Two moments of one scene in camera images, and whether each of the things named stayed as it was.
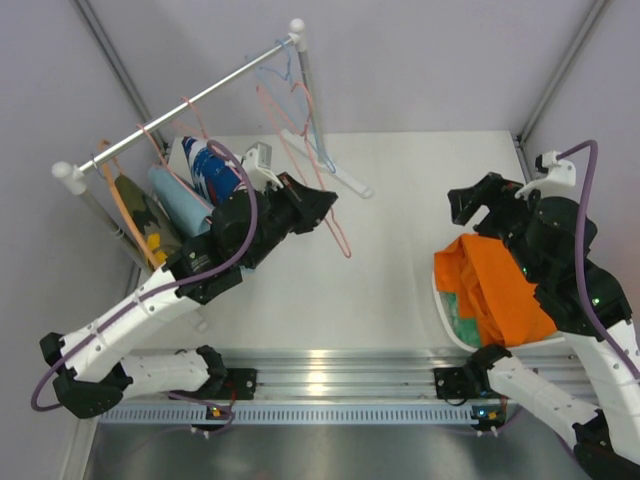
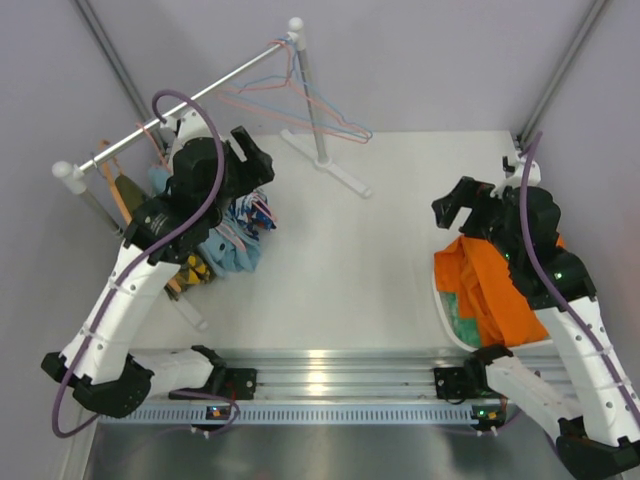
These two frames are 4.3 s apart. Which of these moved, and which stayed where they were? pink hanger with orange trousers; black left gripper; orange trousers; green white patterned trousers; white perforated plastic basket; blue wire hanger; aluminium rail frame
Moved: pink hanger with orange trousers; blue wire hanger; black left gripper
Stayed: green white patterned trousers; orange trousers; aluminium rail frame; white perforated plastic basket
